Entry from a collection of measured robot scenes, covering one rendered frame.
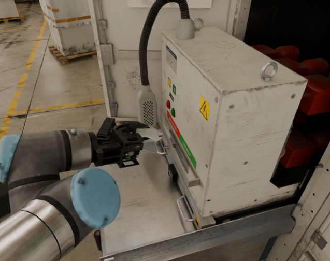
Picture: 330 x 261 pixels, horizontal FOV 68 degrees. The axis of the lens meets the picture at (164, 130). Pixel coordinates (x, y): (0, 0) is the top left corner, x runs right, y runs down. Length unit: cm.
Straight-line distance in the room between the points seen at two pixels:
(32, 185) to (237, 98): 45
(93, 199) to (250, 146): 46
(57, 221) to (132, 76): 103
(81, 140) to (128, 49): 79
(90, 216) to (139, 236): 56
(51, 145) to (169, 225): 56
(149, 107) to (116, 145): 47
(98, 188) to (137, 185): 67
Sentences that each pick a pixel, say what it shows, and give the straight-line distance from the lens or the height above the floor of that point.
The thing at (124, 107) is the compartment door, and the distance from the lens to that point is 141.
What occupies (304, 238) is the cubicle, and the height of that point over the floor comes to 83.
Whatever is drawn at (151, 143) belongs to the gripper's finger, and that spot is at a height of 121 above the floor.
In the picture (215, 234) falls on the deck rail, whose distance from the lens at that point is 91.
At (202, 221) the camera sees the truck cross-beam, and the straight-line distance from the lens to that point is 86.
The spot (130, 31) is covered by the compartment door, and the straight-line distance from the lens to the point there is 123.
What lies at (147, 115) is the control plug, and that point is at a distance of 103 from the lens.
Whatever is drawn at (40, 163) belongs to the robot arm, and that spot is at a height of 132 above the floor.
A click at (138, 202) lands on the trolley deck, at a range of 100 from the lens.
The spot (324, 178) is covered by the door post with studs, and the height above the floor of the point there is 109.
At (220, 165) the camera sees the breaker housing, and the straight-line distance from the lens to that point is 70.
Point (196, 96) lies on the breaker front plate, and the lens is 69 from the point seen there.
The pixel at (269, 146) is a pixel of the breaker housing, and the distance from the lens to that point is 74.
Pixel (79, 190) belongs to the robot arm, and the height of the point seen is 137.
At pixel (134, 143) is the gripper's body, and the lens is 58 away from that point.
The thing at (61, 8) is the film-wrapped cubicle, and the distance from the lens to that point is 456.
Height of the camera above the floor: 164
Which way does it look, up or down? 37 degrees down
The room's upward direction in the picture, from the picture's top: straight up
